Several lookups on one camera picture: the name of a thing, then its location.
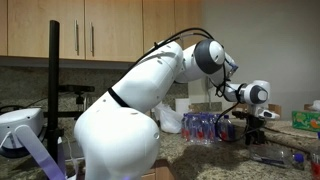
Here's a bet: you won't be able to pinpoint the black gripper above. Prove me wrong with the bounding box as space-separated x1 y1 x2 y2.
245 115 266 145

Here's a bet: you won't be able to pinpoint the Fiji water bottle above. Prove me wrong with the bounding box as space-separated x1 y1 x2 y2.
248 144 304 170
310 147 320 180

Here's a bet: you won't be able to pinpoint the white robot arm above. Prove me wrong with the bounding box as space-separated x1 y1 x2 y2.
74 39 278 180

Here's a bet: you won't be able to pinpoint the pack of Fiji water bottles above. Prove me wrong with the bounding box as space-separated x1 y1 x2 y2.
181 113 235 145

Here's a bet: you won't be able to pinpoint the wooden chair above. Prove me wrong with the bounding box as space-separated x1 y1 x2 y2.
232 104 282 119

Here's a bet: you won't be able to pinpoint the green tissue box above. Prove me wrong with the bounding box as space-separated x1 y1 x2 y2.
292 111 320 132

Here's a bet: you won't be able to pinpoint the white plastic bag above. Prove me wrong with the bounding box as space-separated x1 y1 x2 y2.
154 102 183 134

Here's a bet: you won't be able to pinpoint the white VR headset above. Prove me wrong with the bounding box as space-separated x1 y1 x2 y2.
0 108 46 159

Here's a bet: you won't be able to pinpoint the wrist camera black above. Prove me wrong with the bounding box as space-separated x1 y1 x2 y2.
232 111 248 119

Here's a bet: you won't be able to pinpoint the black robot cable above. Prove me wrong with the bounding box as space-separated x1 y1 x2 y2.
213 103 254 144

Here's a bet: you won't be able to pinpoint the wooden wall cabinets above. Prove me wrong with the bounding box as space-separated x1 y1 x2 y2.
0 0 202 62

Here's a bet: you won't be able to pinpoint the black camera stand pole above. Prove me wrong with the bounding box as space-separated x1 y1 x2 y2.
43 19 96 164

